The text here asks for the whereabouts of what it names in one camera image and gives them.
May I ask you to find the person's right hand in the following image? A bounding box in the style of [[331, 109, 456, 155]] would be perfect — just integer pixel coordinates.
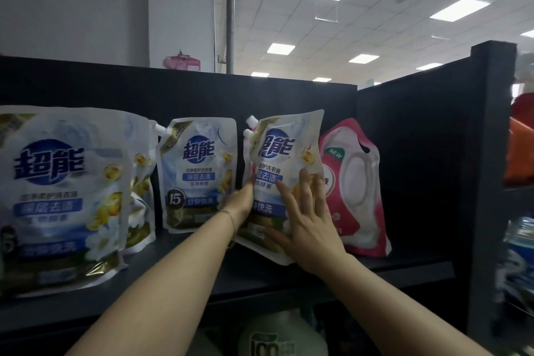
[[263, 167, 348, 276]]

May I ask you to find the person's left hand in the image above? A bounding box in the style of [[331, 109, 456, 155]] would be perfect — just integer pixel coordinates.
[[224, 174, 257, 227]]

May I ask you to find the dark metal shelf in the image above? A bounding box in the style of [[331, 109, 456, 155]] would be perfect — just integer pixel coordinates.
[[0, 41, 518, 356]]

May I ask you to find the person's right forearm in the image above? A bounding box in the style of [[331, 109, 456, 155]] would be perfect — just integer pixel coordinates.
[[317, 253, 493, 356]]

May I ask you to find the person's left forearm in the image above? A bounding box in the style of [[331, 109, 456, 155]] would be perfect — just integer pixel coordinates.
[[66, 211, 238, 356]]

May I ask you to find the pink bagged item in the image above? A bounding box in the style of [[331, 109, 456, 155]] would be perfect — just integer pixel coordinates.
[[162, 51, 202, 73]]

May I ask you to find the grey vertical pole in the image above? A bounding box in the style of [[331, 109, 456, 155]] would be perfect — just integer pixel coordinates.
[[225, 0, 236, 75]]

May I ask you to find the blue boxed bottle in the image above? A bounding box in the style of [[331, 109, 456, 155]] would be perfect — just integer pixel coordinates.
[[498, 216, 534, 298]]

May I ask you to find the red spray bottle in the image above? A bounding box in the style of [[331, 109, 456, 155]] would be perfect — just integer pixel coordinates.
[[503, 53, 534, 185]]

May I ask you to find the thin chain bracelet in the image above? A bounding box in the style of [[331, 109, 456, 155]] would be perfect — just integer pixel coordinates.
[[219, 209, 238, 250]]

